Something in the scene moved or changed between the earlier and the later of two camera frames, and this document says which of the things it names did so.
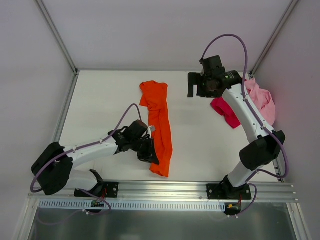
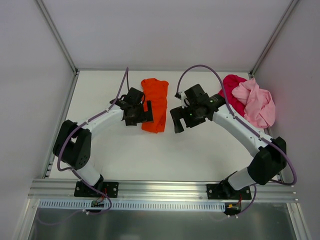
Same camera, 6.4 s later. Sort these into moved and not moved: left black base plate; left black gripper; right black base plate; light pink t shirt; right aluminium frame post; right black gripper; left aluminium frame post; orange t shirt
Moved: left black gripper; orange t shirt; right black gripper
Not moved: light pink t shirt; right black base plate; left black base plate; left aluminium frame post; right aluminium frame post
